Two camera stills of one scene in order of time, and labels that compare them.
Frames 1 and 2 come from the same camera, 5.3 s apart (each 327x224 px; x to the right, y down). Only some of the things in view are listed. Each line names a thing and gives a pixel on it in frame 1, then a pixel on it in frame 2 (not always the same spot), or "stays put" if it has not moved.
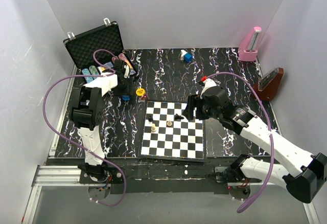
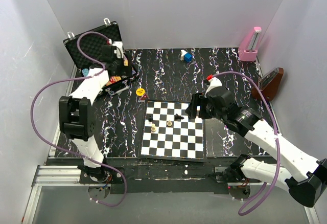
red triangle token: x=144 y=97 stays put
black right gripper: x=194 y=101 stays put
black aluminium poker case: x=94 y=52 stays put
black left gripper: x=127 y=91 → x=125 y=70
